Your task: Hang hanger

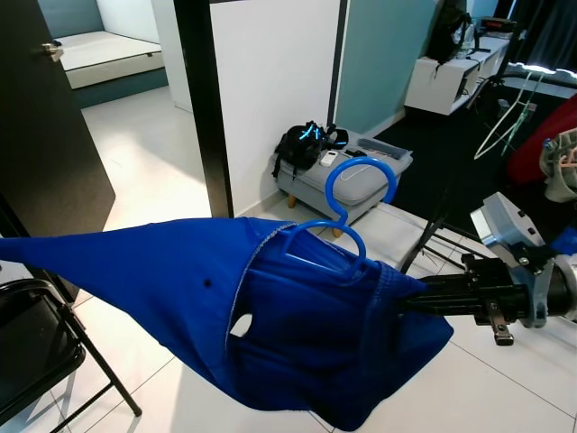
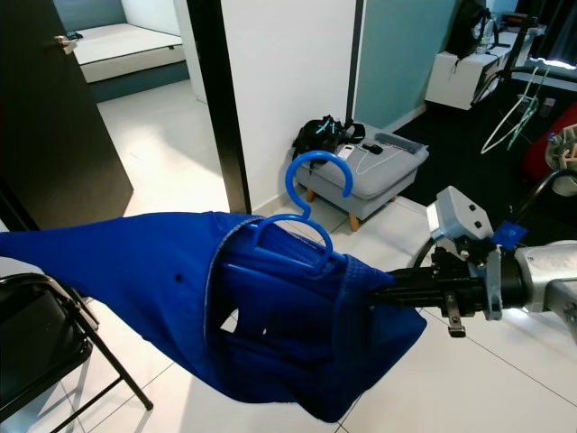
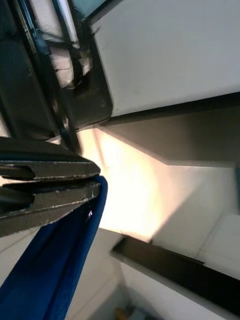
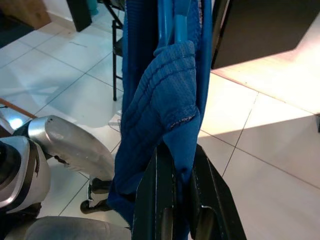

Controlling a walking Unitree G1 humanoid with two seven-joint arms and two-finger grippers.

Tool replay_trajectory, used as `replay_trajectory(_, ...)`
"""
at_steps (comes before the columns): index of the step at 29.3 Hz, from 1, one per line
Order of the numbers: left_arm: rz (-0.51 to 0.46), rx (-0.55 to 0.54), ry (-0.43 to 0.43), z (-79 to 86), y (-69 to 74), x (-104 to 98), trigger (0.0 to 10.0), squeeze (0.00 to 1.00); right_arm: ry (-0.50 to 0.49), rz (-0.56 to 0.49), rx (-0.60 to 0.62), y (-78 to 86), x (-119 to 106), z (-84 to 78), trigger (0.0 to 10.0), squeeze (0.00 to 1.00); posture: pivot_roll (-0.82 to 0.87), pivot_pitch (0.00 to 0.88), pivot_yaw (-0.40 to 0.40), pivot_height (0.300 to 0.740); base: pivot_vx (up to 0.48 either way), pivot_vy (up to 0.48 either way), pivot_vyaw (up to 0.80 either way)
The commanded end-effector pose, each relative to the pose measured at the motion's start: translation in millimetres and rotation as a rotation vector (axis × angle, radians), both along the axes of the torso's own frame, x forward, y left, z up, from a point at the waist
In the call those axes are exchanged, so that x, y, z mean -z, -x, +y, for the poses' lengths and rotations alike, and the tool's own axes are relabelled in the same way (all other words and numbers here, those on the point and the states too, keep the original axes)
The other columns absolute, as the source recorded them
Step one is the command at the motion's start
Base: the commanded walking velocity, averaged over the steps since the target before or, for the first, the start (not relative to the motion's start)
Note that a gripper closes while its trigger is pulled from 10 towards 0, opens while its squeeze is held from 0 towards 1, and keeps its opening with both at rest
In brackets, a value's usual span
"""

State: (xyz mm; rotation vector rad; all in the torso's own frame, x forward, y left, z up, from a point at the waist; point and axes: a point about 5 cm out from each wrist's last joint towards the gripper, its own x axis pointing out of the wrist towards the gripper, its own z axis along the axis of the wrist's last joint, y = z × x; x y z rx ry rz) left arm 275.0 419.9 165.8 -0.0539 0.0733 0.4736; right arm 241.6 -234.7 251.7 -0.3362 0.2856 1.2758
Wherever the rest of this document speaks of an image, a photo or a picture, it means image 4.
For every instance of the blue plastic hanger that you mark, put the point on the blue plastic hanger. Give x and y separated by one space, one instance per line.
180 27

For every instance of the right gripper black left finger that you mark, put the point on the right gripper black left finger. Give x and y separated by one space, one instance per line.
155 200

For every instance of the blue mesh garment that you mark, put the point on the blue mesh garment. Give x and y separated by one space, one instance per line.
162 100

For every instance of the black square post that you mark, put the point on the black square post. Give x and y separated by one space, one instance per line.
81 15

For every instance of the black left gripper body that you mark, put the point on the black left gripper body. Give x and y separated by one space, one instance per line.
100 192

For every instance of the dark wooden door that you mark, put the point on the dark wooden door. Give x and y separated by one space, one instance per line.
262 25

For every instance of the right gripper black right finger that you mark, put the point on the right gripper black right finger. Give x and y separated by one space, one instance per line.
215 212

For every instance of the brown cardboard box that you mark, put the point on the brown cardboard box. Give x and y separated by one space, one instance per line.
25 12

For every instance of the black folding chair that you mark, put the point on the black folding chair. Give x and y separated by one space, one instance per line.
114 75

